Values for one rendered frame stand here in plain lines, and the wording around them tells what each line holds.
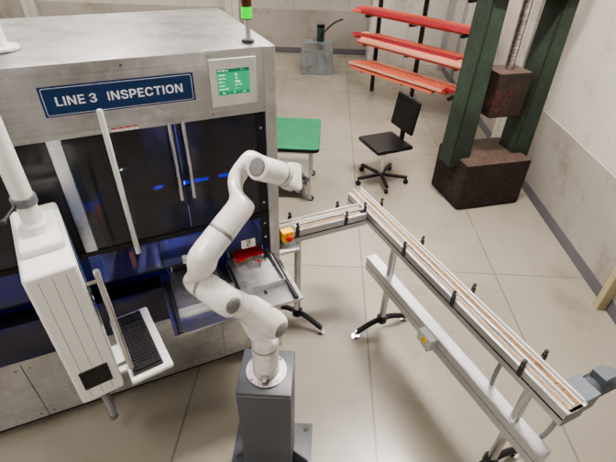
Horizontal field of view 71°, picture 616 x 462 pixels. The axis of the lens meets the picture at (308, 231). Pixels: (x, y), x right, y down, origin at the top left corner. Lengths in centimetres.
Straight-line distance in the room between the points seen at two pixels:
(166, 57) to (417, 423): 251
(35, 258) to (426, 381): 248
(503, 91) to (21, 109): 398
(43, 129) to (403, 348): 263
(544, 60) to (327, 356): 343
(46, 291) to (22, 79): 80
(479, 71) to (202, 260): 363
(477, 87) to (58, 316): 391
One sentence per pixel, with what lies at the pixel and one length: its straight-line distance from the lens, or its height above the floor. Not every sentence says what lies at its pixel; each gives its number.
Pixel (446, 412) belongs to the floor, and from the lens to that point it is 315.
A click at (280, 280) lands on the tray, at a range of 244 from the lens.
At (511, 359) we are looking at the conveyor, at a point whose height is 92.
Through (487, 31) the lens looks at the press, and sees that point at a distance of 443.
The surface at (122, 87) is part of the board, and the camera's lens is 202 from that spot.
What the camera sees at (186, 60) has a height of 207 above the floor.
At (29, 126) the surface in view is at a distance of 209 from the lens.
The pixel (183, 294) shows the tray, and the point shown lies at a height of 88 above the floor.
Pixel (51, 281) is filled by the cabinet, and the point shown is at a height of 151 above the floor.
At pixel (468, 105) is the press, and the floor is 112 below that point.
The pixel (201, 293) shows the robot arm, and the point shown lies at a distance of 148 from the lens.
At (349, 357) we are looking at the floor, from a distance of 325.
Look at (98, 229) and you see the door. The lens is 232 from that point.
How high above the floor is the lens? 258
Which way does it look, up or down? 36 degrees down
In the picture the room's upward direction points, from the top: 2 degrees clockwise
